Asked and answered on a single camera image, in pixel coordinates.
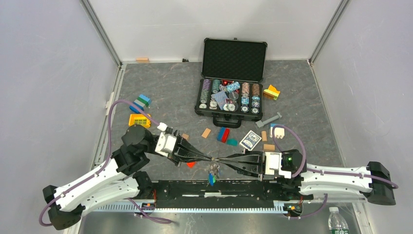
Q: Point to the orange wooden block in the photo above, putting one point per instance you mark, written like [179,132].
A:
[269,147]

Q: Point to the wooden block on ledge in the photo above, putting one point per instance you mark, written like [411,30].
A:
[142,60]

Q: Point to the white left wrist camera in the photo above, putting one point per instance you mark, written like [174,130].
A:
[166,141]

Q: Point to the orange flat block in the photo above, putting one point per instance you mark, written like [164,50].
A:
[206,133]

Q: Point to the blue red brick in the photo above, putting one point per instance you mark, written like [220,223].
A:
[223,134]

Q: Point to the small wooden cube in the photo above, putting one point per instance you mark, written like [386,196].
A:
[185,136]

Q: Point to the blue key tag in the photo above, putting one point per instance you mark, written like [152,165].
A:
[211,179]

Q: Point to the blue white brick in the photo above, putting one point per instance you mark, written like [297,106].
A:
[276,131]

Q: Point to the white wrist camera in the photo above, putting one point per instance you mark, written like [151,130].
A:
[273,165]
[166,141]

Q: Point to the grey plastic bolt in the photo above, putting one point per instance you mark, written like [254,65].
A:
[262,123]

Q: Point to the teal flat piece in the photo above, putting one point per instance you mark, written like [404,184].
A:
[232,142]

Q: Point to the blue grey green brick stack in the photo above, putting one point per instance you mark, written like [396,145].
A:
[141,103]

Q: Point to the plastic water bottle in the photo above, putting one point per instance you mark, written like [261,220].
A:
[336,222]

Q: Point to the yellow window brick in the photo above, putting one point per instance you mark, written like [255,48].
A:
[139,119]

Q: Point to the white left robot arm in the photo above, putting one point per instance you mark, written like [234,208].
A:
[119,177]

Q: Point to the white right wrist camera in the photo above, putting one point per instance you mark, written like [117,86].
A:
[273,165]

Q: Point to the yellow orange brick pile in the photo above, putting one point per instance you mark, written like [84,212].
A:
[271,92]

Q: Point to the blue playing card box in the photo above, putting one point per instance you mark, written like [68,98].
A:
[250,140]

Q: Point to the black poker chip case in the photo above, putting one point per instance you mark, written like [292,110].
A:
[230,90]

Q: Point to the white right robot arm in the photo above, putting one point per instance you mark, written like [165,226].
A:
[293,173]

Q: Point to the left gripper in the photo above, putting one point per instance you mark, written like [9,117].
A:
[185,148]

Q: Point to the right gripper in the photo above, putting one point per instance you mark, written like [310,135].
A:
[253,168]

